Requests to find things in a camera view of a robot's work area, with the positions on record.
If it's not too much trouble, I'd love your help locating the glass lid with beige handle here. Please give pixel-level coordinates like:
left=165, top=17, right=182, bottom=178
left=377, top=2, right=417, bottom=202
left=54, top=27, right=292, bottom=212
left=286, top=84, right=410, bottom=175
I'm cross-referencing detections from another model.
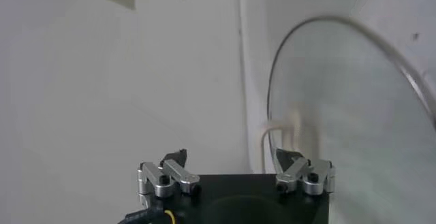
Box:
left=260, top=14, right=436, bottom=224

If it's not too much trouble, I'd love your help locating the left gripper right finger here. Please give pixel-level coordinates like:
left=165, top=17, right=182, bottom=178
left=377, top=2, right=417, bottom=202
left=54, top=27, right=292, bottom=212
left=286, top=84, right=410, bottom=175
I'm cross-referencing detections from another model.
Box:
left=275, top=148, right=337, bottom=196

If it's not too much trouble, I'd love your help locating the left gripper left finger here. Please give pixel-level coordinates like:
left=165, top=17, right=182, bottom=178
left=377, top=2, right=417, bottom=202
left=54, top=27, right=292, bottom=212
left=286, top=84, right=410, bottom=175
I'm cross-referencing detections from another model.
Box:
left=137, top=148, right=202, bottom=199

